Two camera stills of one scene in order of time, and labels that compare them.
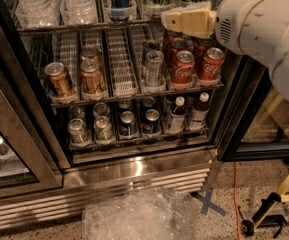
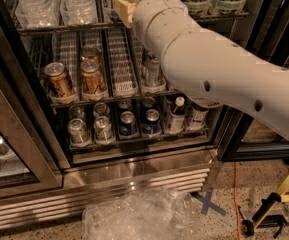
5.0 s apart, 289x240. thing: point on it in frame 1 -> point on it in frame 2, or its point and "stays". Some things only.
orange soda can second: x=92 y=75 stays
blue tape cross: x=207 y=203 stays
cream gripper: x=230 y=24 -> x=154 y=14
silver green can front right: x=103 y=131 stays
